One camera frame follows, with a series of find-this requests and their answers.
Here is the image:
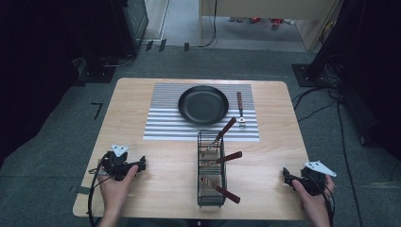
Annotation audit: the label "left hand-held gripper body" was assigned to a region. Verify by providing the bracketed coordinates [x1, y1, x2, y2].
[101, 144, 140, 182]

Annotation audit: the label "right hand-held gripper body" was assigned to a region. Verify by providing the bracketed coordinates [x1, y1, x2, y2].
[291, 160, 338, 197]

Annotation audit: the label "person's right hand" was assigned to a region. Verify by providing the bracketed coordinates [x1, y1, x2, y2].
[291, 174, 336, 218]

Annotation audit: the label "person's left hand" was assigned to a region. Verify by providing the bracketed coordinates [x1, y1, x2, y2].
[96, 159, 140, 219]

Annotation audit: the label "grey striped placemat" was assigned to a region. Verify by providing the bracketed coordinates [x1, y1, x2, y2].
[143, 82, 261, 142]

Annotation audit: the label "grey tape piece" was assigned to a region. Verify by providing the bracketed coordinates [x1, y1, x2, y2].
[75, 185, 92, 196]

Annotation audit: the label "black round pan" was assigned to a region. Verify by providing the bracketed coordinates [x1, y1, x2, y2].
[177, 84, 230, 127]

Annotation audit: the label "black equipment cabinet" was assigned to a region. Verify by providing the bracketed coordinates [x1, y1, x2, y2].
[108, 0, 149, 59]

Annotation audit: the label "red shoes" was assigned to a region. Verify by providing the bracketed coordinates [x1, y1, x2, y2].
[249, 16, 285, 30]

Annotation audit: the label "light wooden cabinet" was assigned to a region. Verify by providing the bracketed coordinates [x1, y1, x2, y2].
[198, 0, 344, 52]

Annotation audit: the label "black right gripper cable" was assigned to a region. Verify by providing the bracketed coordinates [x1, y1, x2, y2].
[310, 171, 337, 227]

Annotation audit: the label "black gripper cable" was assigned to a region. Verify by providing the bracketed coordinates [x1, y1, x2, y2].
[310, 171, 337, 227]
[87, 153, 110, 227]

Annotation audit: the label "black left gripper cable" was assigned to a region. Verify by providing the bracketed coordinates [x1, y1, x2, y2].
[87, 153, 110, 227]

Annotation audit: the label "black floor cables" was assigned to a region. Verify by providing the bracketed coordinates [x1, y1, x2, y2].
[290, 53, 367, 227]

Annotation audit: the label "wooden-handled cutlery piece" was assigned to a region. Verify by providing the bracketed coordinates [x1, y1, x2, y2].
[200, 176, 241, 205]
[200, 150, 244, 167]

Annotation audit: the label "dark wire cutlery rack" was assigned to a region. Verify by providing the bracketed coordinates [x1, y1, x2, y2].
[196, 130, 228, 208]

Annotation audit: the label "wooden-handled fork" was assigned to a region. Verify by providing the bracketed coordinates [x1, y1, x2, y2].
[235, 91, 247, 129]

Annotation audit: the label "black stand base plate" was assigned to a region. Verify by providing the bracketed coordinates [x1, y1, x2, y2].
[290, 62, 343, 88]
[77, 62, 117, 84]

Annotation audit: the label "black hanging cable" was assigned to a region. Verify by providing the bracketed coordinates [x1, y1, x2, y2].
[200, 0, 219, 49]

